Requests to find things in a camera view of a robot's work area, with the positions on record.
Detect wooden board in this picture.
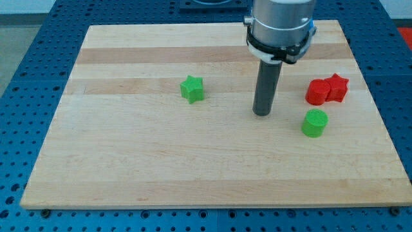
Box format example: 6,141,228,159
20,20,411,209

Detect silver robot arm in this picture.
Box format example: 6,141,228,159
244,0,317,116

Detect red star block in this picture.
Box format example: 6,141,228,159
325,73,349,102

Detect black white tool flange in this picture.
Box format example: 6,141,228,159
246,26,316,64

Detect red cylinder block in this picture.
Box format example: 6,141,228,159
305,79,331,106

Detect green cylinder block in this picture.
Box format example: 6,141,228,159
301,109,329,138

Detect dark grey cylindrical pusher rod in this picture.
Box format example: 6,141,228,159
252,61,282,116

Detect green star block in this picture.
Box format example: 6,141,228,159
180,75,204,104

